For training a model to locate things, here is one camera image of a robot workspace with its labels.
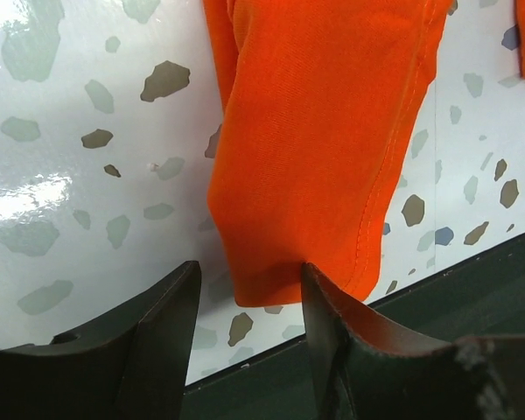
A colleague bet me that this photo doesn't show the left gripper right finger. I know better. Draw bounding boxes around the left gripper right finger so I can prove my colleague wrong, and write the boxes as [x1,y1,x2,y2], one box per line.
[301,263,525,419]

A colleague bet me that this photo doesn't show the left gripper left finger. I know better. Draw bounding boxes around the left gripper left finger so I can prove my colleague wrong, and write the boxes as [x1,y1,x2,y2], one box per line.
[0,261,201,419]

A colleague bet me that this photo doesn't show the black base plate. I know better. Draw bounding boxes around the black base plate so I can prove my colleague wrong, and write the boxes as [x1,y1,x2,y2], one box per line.
[181,234,525,420]

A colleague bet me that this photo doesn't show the orange t shirt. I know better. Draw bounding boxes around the orange t shirt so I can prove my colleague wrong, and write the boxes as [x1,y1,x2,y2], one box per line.
[203,1,525,308]

